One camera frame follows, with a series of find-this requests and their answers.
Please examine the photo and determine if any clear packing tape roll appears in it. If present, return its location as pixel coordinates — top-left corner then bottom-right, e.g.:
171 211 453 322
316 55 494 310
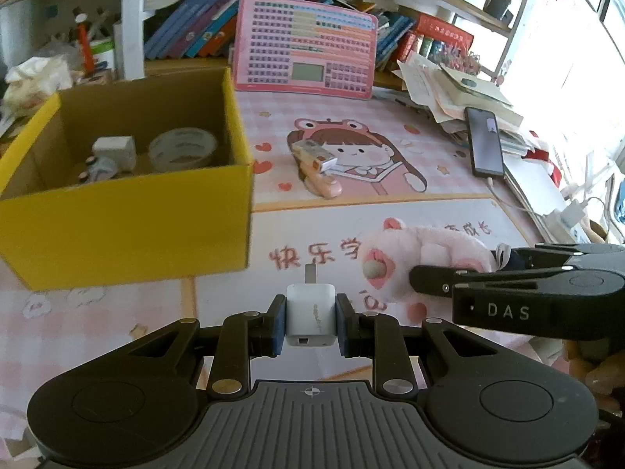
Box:
148 128 219 173

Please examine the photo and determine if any white wall charger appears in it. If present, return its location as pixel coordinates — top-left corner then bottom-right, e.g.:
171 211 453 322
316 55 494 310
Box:
549 199 588 229

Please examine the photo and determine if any person's right hand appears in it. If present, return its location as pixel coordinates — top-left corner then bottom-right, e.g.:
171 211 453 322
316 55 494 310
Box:
561 339 625 401

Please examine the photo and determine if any red bottle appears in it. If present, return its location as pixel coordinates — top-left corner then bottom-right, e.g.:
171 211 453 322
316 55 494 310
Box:
75 9 95 77

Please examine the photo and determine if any pink plush pig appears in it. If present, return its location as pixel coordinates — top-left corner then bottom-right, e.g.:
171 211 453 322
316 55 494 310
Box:
359 217 495 326

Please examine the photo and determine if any black smartphone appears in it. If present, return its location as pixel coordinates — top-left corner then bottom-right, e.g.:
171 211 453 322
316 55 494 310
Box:
464 106 506 179

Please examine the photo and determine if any pink printed tablecloth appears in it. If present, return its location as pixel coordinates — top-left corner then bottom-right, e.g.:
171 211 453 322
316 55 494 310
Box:
0 85 577 431

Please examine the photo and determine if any white green can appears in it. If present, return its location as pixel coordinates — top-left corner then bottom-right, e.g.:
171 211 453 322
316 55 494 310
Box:
90 38 116 73

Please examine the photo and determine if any white rectangular block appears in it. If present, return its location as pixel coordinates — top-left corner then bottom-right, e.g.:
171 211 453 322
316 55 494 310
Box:
93 136 138 170

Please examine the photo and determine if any red book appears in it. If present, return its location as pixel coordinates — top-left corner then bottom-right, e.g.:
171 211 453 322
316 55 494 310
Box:
395 13 475 63

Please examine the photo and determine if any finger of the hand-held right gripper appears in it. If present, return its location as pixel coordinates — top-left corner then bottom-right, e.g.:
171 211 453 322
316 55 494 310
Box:
409 264 567 300
495 242 625 274

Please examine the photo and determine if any white charging cable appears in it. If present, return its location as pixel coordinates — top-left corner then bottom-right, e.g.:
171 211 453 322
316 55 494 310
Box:
485 176 555 217

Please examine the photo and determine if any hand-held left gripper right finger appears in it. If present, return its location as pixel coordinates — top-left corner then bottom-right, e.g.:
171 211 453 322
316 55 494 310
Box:
337 294 495 399

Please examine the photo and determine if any pink toy laptop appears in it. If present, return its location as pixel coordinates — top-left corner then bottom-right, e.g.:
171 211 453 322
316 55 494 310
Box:
229 0 380 102

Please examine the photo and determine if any stack of papers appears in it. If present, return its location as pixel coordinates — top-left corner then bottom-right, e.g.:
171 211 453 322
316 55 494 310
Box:
396 51 525 147

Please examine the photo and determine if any yellow cardboard box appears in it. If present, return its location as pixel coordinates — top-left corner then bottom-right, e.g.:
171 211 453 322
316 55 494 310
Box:
0 67 255 291

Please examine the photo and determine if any white shelf post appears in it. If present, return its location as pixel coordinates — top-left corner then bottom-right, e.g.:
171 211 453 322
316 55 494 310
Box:
121 0 148 81

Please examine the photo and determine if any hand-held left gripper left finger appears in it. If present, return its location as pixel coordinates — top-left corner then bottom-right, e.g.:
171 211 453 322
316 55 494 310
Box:
128 294 287 399

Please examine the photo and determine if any row of colourful books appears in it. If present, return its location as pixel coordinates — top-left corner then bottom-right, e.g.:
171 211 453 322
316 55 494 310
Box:
144 0 421 72

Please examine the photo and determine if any white charger cube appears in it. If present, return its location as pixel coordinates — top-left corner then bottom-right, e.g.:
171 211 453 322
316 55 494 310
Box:
286 264 338 347

